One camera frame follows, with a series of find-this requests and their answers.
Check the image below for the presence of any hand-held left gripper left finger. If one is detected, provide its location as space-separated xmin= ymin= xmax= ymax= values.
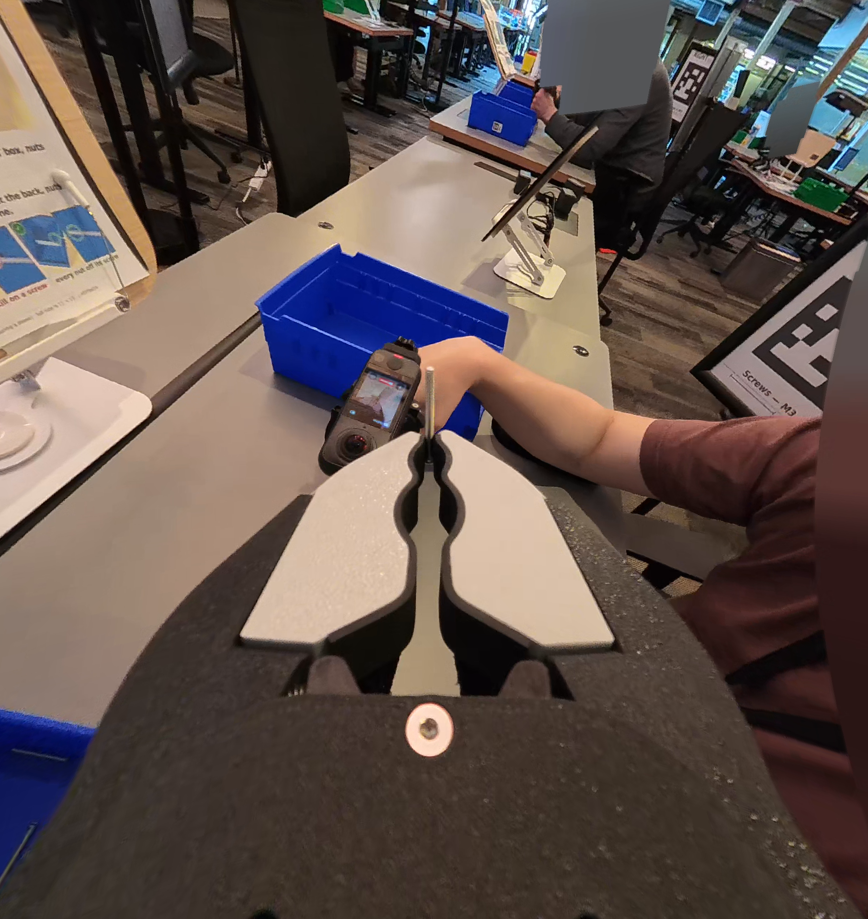
xmin=238 ymin=432 xmax=431 ymax=654

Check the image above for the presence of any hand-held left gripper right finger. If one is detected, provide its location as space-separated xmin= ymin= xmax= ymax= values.
xmin=431 ymin=429 xmax=616 ymax=658

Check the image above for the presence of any blue divided plastic bin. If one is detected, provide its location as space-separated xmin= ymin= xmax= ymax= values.
xmin=0 ymin=704 xmax=97 ymax=919

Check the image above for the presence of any person's right forearm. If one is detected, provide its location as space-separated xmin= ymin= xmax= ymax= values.
xmin=462 ymin=359 xmax=656 ymax=498

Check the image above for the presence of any person's right hand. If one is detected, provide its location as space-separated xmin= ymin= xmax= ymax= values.
xmin=418 ymin=336 xmax=504 ymax=432

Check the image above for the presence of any black round textured pad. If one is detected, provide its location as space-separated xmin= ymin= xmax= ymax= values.
xmin=490 ymin=420 xmax=601 ymax=492

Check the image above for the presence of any person in maroon shirt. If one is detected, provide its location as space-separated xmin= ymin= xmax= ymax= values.
xmin=638 ymin=416 xmax=868 ymax=919

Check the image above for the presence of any white document stand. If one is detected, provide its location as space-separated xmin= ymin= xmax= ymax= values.
xmin=0 ymin=283 xmax=153 ymax=560

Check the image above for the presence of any white power strip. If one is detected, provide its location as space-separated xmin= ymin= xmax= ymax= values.
xmin=236 ymin=161 xmax=273 ymax=224

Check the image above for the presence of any black easel stand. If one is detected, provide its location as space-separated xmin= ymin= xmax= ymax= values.
xmin=71 ymin=0 xmax=212 ymax=252

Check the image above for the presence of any tilted thin display board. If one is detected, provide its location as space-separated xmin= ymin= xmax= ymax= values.
xmin=480 ymin=125 xmax=600 ymax=243

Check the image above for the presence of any wood-edged grey desk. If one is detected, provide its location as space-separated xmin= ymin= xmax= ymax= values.
xmin=430 ymin=93 xmax=596 ymax=191

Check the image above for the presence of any black high-back chair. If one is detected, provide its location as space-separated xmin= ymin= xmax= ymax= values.
xmin=229 ymin=0 xmax=352 ymax=216

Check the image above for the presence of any black framed marker sign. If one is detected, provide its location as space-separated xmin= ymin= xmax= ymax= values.
xmin=691 ymin=215 xmax=868 ymax=421

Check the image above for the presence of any blue labelled storage bin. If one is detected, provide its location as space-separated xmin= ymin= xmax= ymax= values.
xmin=467 ymin=80 xmax=539 ymax=148

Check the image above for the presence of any grey metal waste bin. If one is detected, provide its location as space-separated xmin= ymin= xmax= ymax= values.
xmin=721 ymin=237 xmax=802 ymax=303

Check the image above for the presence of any wooden top office desk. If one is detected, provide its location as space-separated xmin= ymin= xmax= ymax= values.
xmin=724 ymin=140 xmax=868 ymax=245
xmin=324 ymin=9 xmax=415 ymax=117

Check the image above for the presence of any curved wooden document board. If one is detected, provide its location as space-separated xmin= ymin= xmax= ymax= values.
xmin=477 ymin=0 xmax=527 ymax=81

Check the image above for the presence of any printed instruction sheet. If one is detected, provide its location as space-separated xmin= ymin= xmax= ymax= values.
xmin=0 ymin=0 xmax=151 ymax=367

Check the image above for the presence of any black mesh office chair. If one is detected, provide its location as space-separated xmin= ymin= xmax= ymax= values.
xmin=599 ymin=101 xmax=747 ymax=324

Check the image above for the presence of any small marker board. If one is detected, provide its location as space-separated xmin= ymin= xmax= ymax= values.
xmin=671 ymin=43 xmax=715 ymax=123

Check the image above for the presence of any wire page holder clip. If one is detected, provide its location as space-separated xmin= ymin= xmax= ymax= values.
xmin=49 ymin=168 xmax=132 ymax=314

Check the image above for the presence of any black body strap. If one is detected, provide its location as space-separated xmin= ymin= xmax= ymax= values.
xmin=722 ymin=632 xmax=850 ymax=753

